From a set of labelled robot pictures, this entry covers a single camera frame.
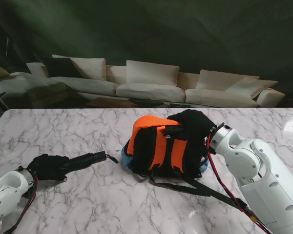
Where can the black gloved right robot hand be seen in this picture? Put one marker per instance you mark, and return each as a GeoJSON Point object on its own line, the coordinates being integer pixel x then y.
{"type": "Point", "coordinates": [195, 124]}

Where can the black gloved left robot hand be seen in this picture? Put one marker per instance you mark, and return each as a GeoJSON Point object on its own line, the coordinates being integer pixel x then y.
{"type": "Point", "coordinates": [48, 168]}

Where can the black folding umbrella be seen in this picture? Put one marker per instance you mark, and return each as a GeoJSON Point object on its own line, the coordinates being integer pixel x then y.
{"type": "Point", "coordinates": [88, 159]}

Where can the orange and blue backpack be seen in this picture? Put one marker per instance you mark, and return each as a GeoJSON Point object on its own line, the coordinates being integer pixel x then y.
{"type": "Point", "coordinates": [161, 151]}

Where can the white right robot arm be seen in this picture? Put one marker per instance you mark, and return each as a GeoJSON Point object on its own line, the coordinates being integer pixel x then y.
{"type": "Point", "coordinates": [258, 180]}

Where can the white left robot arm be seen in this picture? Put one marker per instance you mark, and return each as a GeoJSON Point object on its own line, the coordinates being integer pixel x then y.
{"type": "Point", "coordinates": [5, 192]}

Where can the cream sofa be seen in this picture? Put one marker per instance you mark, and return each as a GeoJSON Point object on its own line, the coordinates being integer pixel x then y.
{"type": "Point", "coordinates": [146, 87]}

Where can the dark brown cushion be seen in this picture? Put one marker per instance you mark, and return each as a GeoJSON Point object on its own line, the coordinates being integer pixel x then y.
{"type": "Point", "coordinates": [58, 67]}

